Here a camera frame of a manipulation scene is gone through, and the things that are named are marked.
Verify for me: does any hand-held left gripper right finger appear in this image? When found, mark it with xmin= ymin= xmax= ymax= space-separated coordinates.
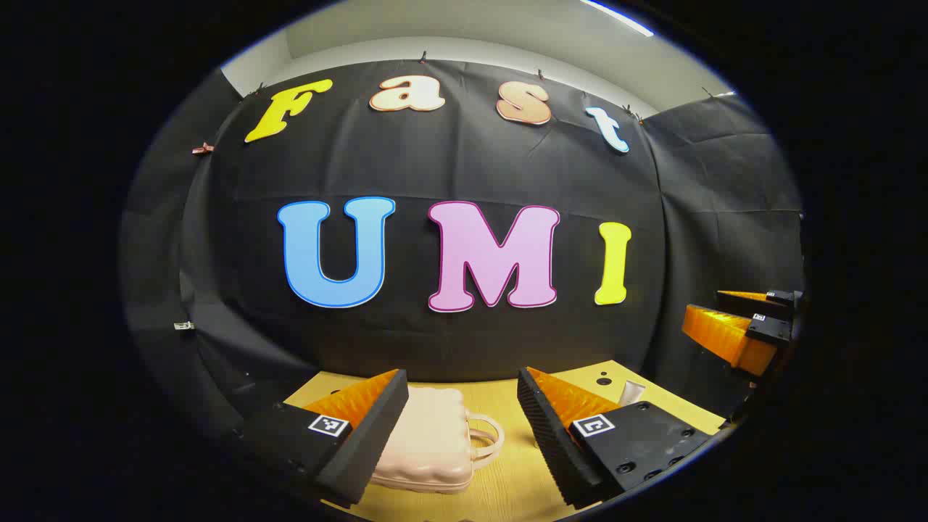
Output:
xmin=516 ymin=366 xmax=715 ymax=510

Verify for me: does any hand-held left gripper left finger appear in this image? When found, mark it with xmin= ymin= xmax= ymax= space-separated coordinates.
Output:
xmin=232 ymin=368 xmax=410 ymax=510

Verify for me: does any pink suitcase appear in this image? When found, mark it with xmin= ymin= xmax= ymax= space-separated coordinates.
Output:
xmin=370 ymin=386 xmax=505 ymax=495

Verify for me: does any black backdrop cloth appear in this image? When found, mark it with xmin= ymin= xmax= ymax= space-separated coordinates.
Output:
xmin=120 ymin=58 xmax=805 ymax=436

